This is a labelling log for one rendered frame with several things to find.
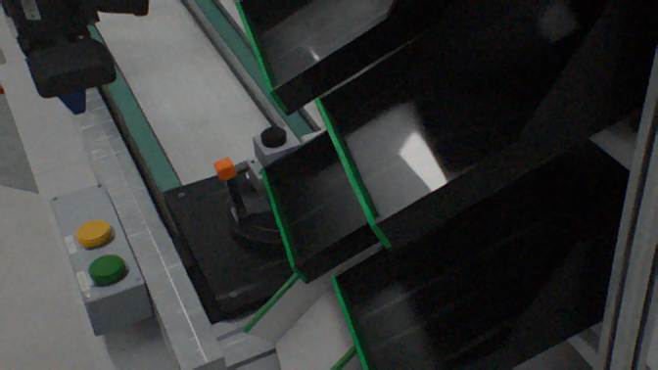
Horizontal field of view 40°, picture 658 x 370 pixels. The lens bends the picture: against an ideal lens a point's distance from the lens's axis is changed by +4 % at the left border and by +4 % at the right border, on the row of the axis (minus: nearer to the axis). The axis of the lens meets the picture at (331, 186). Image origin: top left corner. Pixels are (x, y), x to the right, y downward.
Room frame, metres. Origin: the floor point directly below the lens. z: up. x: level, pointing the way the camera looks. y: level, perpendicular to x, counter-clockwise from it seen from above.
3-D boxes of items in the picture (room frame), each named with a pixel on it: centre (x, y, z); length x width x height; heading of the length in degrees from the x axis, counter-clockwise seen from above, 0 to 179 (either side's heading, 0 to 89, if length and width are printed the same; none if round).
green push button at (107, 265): (0.76, 0.27, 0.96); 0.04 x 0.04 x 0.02
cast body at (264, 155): (0.83, 0.05, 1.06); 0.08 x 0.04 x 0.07; 112
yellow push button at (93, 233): (0.83, 0.29, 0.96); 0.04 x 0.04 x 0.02
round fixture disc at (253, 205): (0.83, 0.06, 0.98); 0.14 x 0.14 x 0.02
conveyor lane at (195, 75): (1.12, 0.15, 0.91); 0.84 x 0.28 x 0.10; 21
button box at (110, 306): (0.83, 0.29, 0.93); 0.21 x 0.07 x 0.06; 21
